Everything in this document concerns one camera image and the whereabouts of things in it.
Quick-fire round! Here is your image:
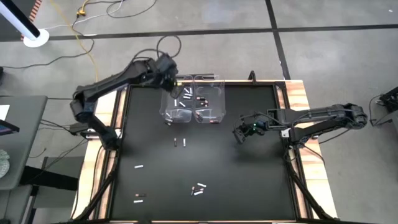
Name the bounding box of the black cable loop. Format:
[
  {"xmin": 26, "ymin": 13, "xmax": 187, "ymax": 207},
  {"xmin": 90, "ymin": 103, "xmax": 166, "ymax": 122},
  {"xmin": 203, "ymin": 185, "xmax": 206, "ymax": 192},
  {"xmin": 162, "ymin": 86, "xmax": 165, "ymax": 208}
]
[{"xmin": 132, "ymin": 34, "xmax": 182, "ymax": 63}]

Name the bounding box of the black floor cable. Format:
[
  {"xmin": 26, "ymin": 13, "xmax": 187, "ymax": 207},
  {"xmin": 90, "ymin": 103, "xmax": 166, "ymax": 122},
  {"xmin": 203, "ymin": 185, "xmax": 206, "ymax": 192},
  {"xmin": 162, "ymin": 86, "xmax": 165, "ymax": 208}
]
[{"xmin": 0, "ymin": 0, "xmax": 158, "ymax": 70}]

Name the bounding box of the white floor cable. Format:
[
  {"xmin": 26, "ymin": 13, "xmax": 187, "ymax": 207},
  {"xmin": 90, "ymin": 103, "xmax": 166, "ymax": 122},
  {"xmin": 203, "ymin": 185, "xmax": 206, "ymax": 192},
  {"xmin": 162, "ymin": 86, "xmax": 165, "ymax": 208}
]
[{"xmin": 39, "ymin": 0, "xmax": 124, "ymax": 31}]

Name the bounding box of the grey desk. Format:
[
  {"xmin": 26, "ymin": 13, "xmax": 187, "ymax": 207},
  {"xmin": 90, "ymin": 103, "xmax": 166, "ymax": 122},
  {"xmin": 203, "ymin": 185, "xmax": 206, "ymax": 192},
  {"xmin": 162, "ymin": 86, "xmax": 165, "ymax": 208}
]
[{"xmin": 0, "ymin": 95, "xmax": 49, "ymax": 191}]

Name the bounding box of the orange striped board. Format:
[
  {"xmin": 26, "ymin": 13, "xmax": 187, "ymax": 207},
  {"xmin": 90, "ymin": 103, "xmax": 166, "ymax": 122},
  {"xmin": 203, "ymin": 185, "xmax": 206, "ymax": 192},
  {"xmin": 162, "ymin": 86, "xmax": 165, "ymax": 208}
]
[{"xmin": 20, "ymin": 0, "xmax": 43, "ymax": 41}]

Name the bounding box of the yellow floor cable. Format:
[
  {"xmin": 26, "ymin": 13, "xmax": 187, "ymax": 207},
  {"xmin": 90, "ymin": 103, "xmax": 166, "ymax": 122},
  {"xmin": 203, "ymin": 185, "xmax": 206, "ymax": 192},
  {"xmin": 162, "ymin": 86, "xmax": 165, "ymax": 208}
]
[{"xmin": 49, "ymin": 0, "xmax": 99, "ymax": 83}]

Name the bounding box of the black floor equipment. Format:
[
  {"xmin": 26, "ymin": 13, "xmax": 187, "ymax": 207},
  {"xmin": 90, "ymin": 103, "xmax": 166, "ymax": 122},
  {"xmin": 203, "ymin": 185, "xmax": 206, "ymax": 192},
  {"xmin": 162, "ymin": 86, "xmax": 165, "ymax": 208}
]
[{"xmin": 369, "ymin": 86, "xmax": 398, "ymax": 127}]

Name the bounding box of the black power supply box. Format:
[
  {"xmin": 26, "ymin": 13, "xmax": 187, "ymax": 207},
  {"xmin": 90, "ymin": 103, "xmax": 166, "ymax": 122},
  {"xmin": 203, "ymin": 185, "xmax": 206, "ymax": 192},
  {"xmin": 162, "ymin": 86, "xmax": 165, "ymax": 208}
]
[{"xmin": 68, "ymin": 121, "xmax": 91, "ymax": 135}]

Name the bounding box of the black desk leg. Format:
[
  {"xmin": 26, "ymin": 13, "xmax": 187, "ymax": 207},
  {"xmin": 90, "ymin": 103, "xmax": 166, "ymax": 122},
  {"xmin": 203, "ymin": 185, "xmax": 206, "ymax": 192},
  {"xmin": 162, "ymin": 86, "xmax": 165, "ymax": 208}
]
[{"xmin": 18, "ymin": 164, "xmax": 78, "ymax": 191}]

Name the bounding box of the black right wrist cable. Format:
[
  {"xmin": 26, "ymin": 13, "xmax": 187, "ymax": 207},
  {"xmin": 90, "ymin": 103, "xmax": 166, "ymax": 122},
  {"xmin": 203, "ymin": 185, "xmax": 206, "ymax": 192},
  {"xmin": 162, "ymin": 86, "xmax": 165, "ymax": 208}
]
[{"xmin": 238, "ymin": 111, "xmax": 276, "ymax": 125}]

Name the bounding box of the white pole with round base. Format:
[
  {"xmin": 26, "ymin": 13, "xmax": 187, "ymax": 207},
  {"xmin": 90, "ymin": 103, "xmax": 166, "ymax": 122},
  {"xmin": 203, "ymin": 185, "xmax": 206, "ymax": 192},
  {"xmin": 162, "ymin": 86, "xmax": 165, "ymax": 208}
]
[{"xmin": 0, "ymin": 0, "xmax": 50, "ymax": 49}]

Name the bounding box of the clear plastic bin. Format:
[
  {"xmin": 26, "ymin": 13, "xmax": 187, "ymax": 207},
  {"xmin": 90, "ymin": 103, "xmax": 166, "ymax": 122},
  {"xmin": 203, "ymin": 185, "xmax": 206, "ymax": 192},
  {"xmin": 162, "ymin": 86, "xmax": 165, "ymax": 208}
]
[
  {"xmin": 159, "ymin": 73, "xmax": 194, "ymax": 123},
  {"xmin": 192, "ymin": 73, "xmax": 226, "ymax": 124}
]

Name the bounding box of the dark tablet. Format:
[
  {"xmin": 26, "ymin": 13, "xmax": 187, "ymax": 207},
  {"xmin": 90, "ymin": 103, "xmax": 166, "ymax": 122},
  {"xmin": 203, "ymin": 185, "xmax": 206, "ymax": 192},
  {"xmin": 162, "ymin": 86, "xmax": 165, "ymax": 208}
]
[{"xmin": 0, "ymin": 119, "xmax": 20, "ymax": 136}]

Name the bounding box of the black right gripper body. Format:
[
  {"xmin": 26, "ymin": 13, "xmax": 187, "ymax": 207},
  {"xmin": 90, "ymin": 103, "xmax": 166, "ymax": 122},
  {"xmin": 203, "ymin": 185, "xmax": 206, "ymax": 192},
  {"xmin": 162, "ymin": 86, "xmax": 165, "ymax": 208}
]
[{"xmin": 238, "ymin": 115, "xmax": 268, "ymax": 138}]

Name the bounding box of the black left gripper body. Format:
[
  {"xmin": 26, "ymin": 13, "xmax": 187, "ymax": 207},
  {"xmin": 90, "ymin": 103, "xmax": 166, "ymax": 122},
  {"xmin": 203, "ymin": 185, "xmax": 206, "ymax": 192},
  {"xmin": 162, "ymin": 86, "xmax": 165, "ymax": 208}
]
[{"xmin": 151, "ymin": 53, "xmax": 180, "ymax": 91}]

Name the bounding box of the patterned round object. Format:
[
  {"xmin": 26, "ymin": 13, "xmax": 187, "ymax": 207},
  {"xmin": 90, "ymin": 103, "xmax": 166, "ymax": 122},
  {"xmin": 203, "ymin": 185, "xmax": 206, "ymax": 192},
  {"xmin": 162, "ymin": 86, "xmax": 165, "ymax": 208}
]
[{"xmin": 0, "ymin": 149, "xmax": 11, "ymax": 179}]

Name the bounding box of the grey cabinet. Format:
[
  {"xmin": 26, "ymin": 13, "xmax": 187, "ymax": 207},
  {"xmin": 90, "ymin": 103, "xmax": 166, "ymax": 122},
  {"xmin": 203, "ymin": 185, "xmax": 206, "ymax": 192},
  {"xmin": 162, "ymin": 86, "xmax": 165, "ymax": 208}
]
[{"xmin": 0, "ymin": 185, "xmax": 34, "ymax": 224}]

